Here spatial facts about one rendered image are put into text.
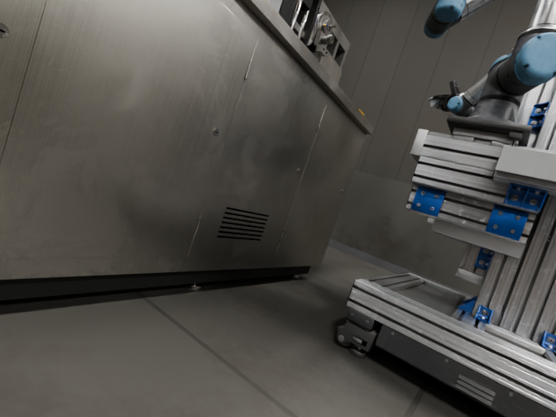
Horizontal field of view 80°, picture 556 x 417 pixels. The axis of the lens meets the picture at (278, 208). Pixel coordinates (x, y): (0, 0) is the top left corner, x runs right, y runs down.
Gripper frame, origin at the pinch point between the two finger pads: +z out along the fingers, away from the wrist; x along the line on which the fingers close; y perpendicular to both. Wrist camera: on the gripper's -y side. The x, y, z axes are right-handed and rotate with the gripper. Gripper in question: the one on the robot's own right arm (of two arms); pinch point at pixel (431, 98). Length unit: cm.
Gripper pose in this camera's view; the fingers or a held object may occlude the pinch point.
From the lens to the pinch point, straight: 231.9
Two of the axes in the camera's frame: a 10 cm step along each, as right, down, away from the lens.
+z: -4.7, -2.1, 8.6
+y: -2.0, 9.7, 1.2
